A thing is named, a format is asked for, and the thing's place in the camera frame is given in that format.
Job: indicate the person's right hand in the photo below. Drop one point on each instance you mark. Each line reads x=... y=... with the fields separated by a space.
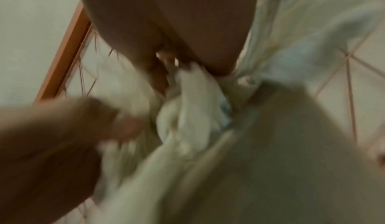
x=168 y=16

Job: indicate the person's left hand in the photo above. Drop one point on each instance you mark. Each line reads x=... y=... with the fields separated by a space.
x=45 y=142

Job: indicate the white cloth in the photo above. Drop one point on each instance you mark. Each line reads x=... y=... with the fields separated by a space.
x=270 y=159

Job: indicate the orange wooden frame bar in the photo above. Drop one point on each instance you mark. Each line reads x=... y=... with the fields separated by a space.
x=64 y=52

